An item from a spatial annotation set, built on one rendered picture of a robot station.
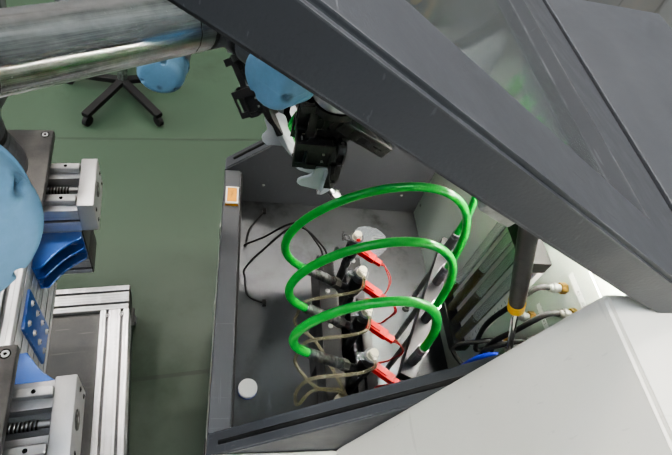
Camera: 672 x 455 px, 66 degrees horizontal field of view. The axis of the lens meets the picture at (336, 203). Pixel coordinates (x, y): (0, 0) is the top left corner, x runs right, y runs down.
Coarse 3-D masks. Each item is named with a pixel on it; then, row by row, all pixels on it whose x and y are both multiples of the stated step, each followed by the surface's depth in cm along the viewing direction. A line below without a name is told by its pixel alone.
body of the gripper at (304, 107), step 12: (312, 96) 75; (300, 108) 75; (312, 108) 74; (300, 120) 77; (312, 120) 75; (324, 120) 76; (336, 120) 73; (348, 120) 74; (300, 132) 78; (312, 132) 77; (324, 132) 78; (336, 132) 78; (300, 144) 77; (312, 144) 77; (324, 144) 78; (336, 144) 79; (300, 156) 80; (312, 156) 80; (324, 156) 80; (336, 156) 79; (312, 168) 81
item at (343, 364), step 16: (352, 304) 71; (368, 304) 71; (384, 304) 70; (400, 304) 71; (416, 304) 71; (432, 304) 74; (320, 320) 73; (432, 320) 77; (432, 336) 81; (304, 352) 82; (320, 352) 84; (416, 352) 86
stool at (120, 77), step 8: (120, 72) 255; (96, 80) 261; (104, 80) 260; (112, 80) 260; (120, 80) 259; (128, 80) 261; (136, 80) 264; (112, 88) 256; (120, 88) 259; (128, 88) 258; (136, 88) 259; (104, 96) 252; (136, 96) 257; (144, 96) 258; (96, 104) 248; (144, 104) 256; (152, 104) 257; (88, 112) 245; (152, 112) 254; (160, 112) 255; (88, 120) 248; (160, 120) 257
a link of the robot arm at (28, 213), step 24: (0, 168) 33; (0, 192) 33; (24, 192) 35; (0, 216) 34; (24, 216) 35; (0, 240) 35; (24, 240) 36; (0, 264) 36; (24, 264) 38; (0, 288) 37
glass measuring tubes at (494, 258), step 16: (496, 224) 97; (496, 240) 101; (512, 240) 91; (480, 256) 104; (496, 256) 98; (512, 256) 92; (544, 256) 86; (464, 272) 109; (480, 272) 103; (496, 272) 96; (464, 288) 108; (480, 288) 102; (496, 288) 100; (448, 304) 115; (464, 304) 108; (480, 304) 105; (496, 304) 99; (448, 320) 113; (464, 320) 112; (480, 320) 103; (448, 336) 112; (464, 336) 109
